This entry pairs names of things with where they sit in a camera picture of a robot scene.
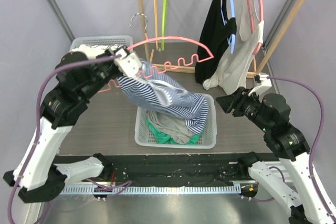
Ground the grey tank top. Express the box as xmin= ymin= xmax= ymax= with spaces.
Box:
xmin=146 ymin=111 xmax=195 ymax=135

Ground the light blue hanger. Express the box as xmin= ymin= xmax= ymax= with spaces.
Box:
xmin=212 ymin=0 xmax=237 ymax=57

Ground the pink wavy hanger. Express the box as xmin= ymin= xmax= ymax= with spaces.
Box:
xmin=98 ymin=13 xmax=215 ymax=94

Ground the green tank top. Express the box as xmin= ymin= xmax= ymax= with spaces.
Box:
xmin=146 ymin=118 xmax=202 ymax=145

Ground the black tank top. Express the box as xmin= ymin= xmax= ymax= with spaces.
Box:
xmin=195 ymin=0 xmax=237 ymax=84

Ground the blue striped tank top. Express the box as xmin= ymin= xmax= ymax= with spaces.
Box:
xmin=117 ymin=60 xmax=209 ymax=134

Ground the lime green hanger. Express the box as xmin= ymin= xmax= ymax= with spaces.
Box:
xmin=161 ymin=0 xmax=169 ymax=37

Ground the yellow hanger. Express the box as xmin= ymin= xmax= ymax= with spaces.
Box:
xmin=153 ymin=0 xmax=159 ymax=38

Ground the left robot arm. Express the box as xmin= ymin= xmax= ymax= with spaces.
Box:
xmin=3 ymin=51 xmax=121 ymax=203

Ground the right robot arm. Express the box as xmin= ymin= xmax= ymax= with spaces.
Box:
xmin=216 ymin=87 xmax=335 ymax=223

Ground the white tank top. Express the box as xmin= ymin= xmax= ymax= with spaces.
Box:
xmin=203 ymin=0 xmax=264 ymax=94

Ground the pink hanger right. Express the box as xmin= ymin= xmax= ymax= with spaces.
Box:
xmin=246 ymin=0 xmax=274 ymax=56

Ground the white plastic basket centre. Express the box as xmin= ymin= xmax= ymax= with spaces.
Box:
xmin=134 ymin=93 xmax=217 ymax=149

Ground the white plastic basket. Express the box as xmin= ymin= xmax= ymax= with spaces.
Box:
xmin=134 ymin=93 xmax=217 ymax=149
xmin=69 ymin=35 xmax=133 ymax=51

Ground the wooden clothes rack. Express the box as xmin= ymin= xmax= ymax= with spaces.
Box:
xmin=133 ymin=0 xmax=322 ymax=79

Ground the white plastic basket back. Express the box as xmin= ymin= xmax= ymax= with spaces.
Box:
xmin=69 ymin=35 xmax=133 ymax=51

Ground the white folded cloth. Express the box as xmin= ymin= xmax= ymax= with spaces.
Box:
xmin=70 ymin=44 xmax=119 ymax=60

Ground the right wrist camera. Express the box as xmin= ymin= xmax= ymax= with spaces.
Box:
xmin=248 ymin=73 xmax=272 ymax=97

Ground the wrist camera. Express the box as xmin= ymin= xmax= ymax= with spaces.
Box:
xmin=248 ymin=73 xmax=272 ymax=97
xmin=114 ymin=47 xmax=142 ymax=78

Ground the white cable duct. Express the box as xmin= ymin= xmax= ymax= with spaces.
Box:
xmin=61 ymin=184 xmax=241 ymax=195

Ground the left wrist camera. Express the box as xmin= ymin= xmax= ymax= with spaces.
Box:
xmin=114 ymin=47 xmax=142 ymax=78

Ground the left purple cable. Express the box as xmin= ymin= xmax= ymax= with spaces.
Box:
xmin=7 ymin=54 xmax=133 ymax=224

